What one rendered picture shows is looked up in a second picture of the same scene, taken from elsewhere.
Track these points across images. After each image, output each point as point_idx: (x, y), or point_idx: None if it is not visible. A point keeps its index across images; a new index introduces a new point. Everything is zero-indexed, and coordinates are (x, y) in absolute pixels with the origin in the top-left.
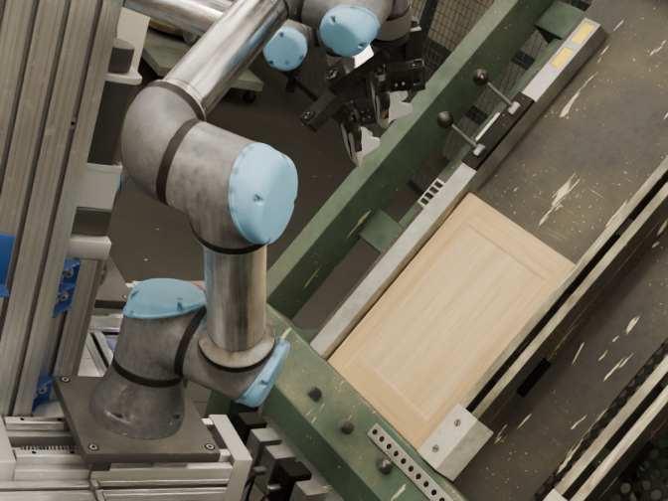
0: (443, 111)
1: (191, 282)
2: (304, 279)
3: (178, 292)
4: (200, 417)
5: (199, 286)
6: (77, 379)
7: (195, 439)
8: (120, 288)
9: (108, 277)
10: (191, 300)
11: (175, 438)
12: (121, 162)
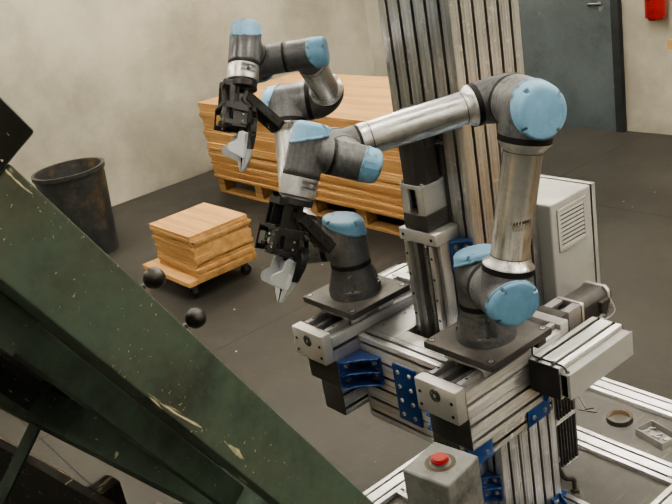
0: (198, 308)
1: (453, 473)
2: None
3: (336, 216)
4: (324, 304)
5: (436, 459)
6: (397, 287)
7: (318, 294)
8: (442, 343)
9: (459, 345)
10: (326, 214)
11: (328, 290)
12: (479, 278)
